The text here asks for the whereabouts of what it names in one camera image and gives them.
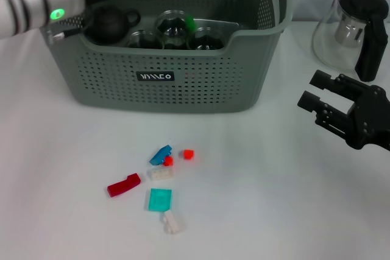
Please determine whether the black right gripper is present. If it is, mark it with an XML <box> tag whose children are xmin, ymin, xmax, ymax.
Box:
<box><xmin>297</xmin><ymin>69</ymin><xmax>390</xmax><ymax>151</ymax></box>

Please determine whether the glass teacup black base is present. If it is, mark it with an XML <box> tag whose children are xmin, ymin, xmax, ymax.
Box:
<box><xmin>126</xmin><ymin>29</ymin><xmax>161</xmax><ymax>49</ymax></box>
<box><xmin>187</xmin><ymin>26</ymin><xmax>226</xmax><ymax>51</ymax></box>
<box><xmin>154</xmin><ymin>10</ymin><xmax>195</xmax><ymax>50</ymax></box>

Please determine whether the green toy brick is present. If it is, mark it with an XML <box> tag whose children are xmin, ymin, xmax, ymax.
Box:
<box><xmin>185</xmin><ymin>15</ymin><xmax>196</xmax><ymax>34</ymax></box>

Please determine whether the dark red long brick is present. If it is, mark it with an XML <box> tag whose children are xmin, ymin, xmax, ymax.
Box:
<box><xmin>107</xmin><ymin>173</ymin><xmax>142</xmax><ymax>199</ymax></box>

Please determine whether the grey perforated storage basket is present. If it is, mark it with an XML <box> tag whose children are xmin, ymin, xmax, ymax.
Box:
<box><xmin>39</xmin><ymin>0</ymin><xmax>295</xmax><ymax>113</ymax></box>

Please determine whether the black clay teapot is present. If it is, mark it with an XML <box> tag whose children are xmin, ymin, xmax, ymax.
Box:
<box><xmin>82</xmin><ymin>7</ymin><xmax>142</xmax><ymax>44</ymax></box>

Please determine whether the blue toy brick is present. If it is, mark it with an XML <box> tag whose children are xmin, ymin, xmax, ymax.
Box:
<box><xmin>149</xmin><ymin>145</ymin><xmax>173</xmax><ymax>166</ymax></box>

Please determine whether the white flat toy brick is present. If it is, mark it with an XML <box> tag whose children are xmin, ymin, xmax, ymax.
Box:
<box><xmin>147</xmin><ymin>167</ymin><xmax>176</xmax><ymax>181</ymax></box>

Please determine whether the teal square toy plate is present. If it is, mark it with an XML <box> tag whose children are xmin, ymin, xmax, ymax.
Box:
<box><xmin>147</xmin><ymin>188</ymin><xmax>173</xmax><ymax>213</ymax></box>

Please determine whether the white studded toy brick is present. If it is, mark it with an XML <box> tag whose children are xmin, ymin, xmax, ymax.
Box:
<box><xmin>161</xmin><ymin>210</ymin><xmax>186</xmax><ymax>234</ymax></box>

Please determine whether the glass teapot black handle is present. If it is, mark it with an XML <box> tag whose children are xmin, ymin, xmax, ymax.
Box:
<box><xmin>311</xmin><ymin>0</ymin><xmax>390</xmax><ymax>83</ymax></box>

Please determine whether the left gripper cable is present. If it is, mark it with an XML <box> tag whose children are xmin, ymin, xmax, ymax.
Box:
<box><xmin>53</xmin><ymin>7</ymin><xmax>94</xmax><ymax>41</ymax></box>

